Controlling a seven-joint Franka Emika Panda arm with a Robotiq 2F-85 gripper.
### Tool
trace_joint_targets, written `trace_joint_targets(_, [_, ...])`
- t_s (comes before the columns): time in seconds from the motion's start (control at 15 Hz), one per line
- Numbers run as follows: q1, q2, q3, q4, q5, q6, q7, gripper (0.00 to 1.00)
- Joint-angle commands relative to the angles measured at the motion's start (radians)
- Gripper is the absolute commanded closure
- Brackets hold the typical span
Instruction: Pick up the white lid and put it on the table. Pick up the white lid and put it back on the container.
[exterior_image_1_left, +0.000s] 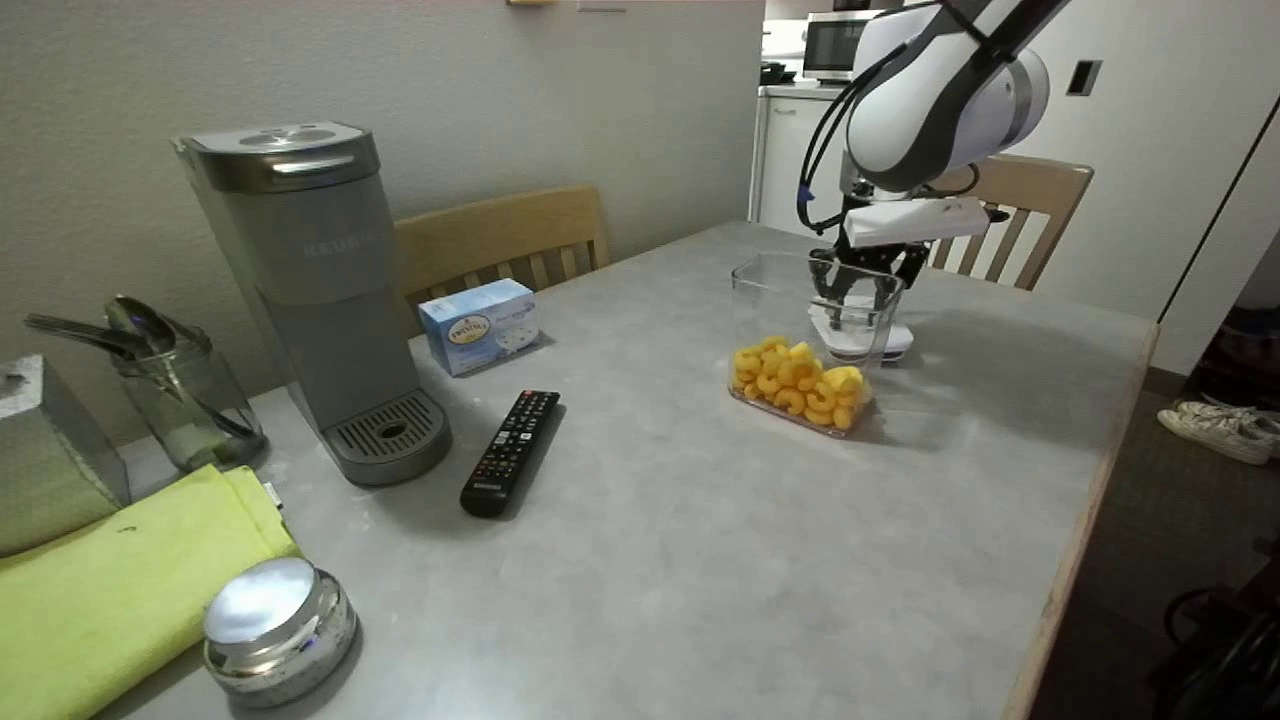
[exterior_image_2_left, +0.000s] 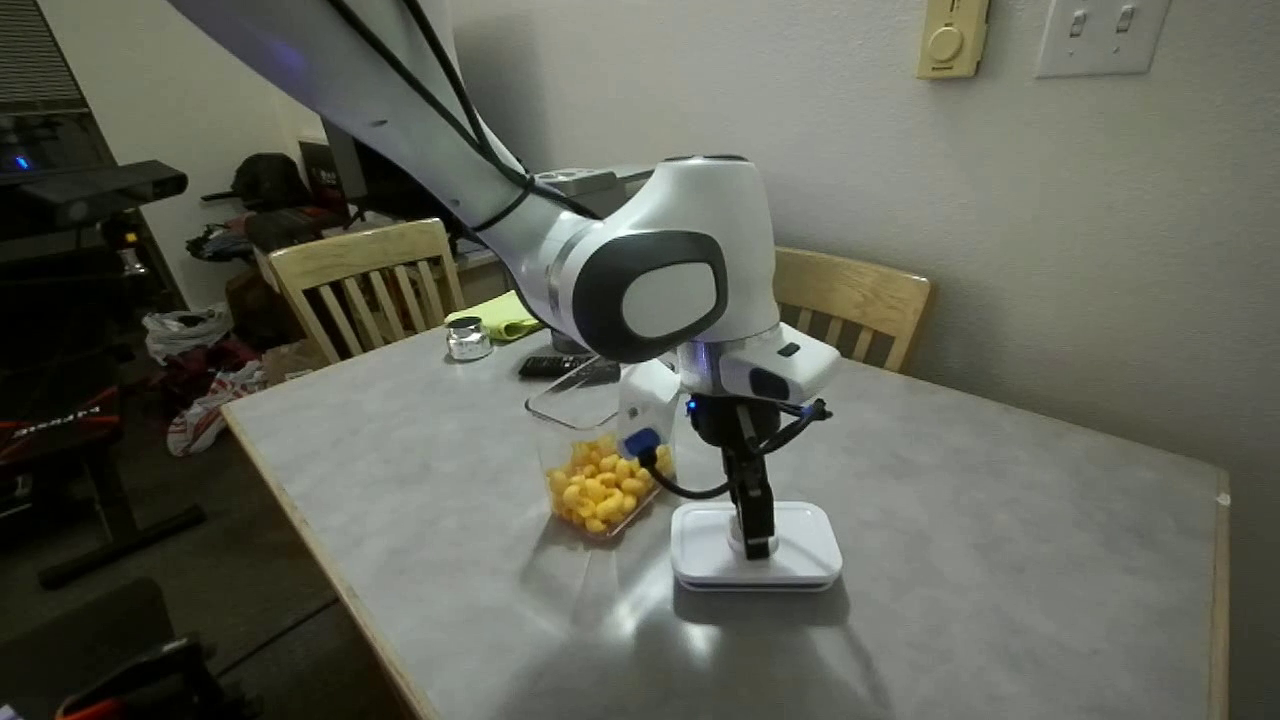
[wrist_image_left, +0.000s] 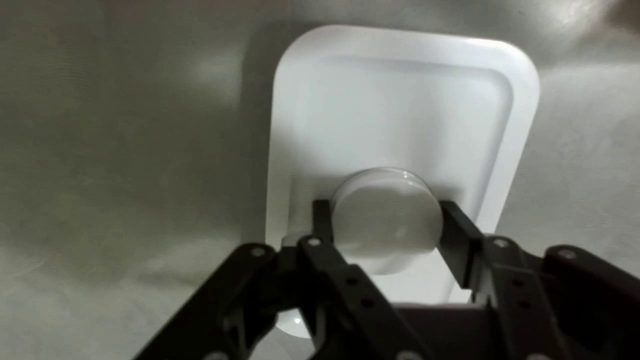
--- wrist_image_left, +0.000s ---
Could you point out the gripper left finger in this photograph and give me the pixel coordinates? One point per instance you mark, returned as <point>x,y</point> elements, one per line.
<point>330,280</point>

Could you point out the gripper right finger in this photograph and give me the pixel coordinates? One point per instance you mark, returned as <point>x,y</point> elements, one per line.
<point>520,290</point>

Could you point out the white lid with round knob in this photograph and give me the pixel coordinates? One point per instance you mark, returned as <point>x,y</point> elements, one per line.
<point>395,125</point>

